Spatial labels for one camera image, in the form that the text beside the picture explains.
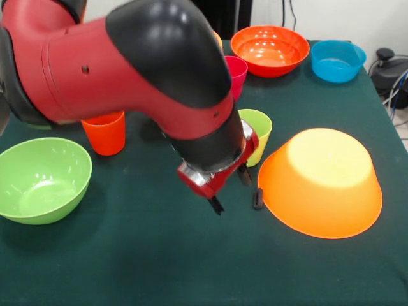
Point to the green plastic bowl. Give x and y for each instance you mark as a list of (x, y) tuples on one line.
[(41, 172)]

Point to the orange plastic bowl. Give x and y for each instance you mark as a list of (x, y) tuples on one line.
[(318, 191), (218, 39)]

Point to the red plastic cup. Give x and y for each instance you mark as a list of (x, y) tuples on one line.
[(105, 137)]

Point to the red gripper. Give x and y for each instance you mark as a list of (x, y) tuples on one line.
[(216, 186)]

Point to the dark green tablecloth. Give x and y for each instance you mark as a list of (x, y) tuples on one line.
[(204, 261)]

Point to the red plastic bowl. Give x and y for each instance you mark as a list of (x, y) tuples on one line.
[(271, 48)]

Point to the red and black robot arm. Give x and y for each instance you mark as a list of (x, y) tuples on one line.
[(95, 70)]

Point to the black office chair base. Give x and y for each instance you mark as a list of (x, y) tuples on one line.
[(387, 75)]

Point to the blue plastic bowl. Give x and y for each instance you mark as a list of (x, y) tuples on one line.
[(338, 63)]

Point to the green plastic cup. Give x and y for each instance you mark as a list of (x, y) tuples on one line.
[(263, 127)]

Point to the crimson plastic cup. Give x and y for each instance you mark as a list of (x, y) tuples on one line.
[(238, 73)]

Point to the small black finger pad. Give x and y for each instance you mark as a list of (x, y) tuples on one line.
[(258, 199)]

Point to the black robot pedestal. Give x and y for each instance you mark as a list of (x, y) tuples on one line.
[(229, 16)]

